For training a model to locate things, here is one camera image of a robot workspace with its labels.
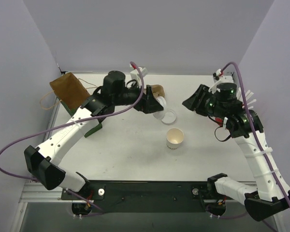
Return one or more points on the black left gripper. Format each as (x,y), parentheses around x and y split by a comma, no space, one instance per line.
(143,102)

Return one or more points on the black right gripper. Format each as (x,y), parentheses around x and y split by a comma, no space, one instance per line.
(200,101)

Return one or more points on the translucent plastic lid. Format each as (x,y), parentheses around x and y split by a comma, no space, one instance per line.
(169,117)
(160,114)

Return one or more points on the white paper cup with text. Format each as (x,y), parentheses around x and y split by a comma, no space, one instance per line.
(174,138)

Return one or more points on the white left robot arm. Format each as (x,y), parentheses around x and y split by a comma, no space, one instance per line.
(43,161)

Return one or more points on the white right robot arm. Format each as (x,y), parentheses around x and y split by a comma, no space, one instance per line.
(271,194)

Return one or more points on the brown cardboard cup carrier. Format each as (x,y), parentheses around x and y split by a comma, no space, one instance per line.
(158,91)

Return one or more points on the green paper bag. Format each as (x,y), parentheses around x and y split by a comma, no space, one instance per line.
(70,91)

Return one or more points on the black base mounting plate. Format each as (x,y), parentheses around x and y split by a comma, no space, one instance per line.
(151,196)

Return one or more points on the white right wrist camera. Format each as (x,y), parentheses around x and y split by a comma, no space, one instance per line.
(223,77)

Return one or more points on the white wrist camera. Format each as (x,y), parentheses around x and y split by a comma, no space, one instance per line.
(134,74)
(223,77)

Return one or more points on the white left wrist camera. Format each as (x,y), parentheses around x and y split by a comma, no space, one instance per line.
(134,74)

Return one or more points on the aluminium rail frame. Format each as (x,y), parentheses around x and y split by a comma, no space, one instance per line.
(33,193)

